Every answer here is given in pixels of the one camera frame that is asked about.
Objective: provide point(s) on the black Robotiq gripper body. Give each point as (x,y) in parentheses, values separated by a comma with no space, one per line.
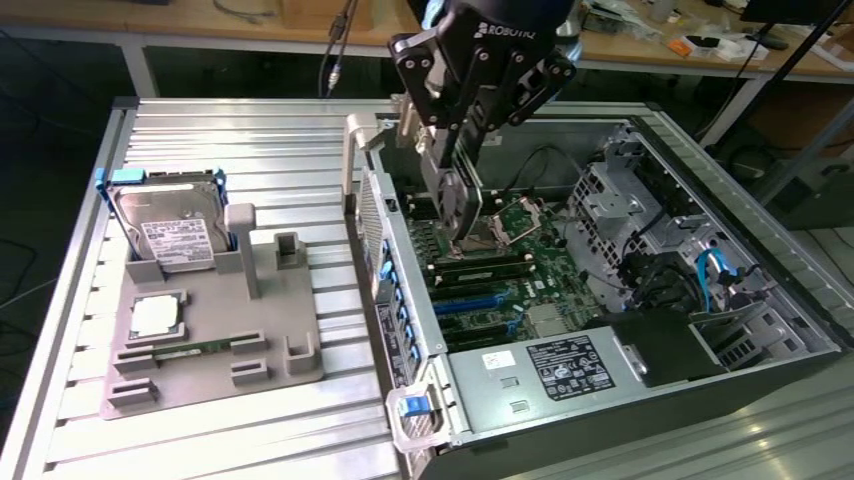
(507,25)

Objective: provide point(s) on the black fan graphics card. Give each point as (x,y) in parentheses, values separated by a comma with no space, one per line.
(460,200)

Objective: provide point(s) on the black RAM slot bank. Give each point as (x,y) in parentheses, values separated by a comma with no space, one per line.
(480,265)
(422,206)

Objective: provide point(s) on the black expansion slot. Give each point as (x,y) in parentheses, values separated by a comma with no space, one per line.
(463,292)

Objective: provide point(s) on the small orange box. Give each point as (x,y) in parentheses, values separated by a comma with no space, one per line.
(679,46)

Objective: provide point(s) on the silver socket cover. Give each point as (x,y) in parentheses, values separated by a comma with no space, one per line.
(516,220)

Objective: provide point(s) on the silver drive cage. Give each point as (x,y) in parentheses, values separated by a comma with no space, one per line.
(607,210)

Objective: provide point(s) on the CPU socket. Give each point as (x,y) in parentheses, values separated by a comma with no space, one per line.
(474,240)

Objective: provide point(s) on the wooden desk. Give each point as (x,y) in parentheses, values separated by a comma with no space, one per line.
(200,25)

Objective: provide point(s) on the installed RAM stick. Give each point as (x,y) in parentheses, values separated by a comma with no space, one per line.
(480,274)

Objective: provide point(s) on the black stand pole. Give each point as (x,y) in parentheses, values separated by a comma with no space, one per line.
(801,50)

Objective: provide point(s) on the green motherboard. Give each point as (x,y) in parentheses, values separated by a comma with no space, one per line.
(554,295)

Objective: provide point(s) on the silver chipset heatsink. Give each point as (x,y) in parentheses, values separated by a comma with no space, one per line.
(547,320)

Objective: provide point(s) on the hard disk in blue caddy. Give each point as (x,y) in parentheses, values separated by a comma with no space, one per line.
(173,225)

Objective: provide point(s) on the grey parts rack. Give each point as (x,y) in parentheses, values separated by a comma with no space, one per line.
(267,320)

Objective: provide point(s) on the grey power supply unit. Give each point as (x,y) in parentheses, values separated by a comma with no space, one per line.
(494,380)

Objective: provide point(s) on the silver CPU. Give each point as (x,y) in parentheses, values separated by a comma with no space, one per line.
(156,317)

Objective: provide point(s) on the green RAM stick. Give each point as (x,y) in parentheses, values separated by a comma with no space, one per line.
(193,348)

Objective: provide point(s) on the open black PC case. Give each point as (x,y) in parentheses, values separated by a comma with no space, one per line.
(600,430)

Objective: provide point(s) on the clear latch with blue tab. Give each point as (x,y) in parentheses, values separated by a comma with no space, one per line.
(414,425)

